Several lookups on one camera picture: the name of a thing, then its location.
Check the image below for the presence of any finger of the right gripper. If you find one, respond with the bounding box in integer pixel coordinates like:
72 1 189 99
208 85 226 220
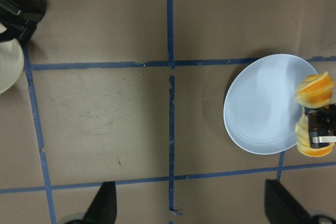
309 130 335 148
308 103 335 131

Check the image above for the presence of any blue plate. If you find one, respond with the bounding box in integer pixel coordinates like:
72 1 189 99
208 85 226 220
223 54 317 155

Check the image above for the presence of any cream plate in rack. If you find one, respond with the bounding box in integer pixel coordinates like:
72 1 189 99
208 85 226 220
1 38 24 93

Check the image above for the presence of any bread loaf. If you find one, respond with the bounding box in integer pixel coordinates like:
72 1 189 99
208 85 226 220
295 71 335 157

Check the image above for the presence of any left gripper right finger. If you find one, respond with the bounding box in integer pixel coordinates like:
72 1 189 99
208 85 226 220
264 179 319 223

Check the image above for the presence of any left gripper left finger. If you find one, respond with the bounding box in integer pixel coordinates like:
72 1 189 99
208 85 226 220
79 182 117 224

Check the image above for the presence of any black dish rack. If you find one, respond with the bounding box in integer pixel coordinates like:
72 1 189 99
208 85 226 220
1 0 45 44

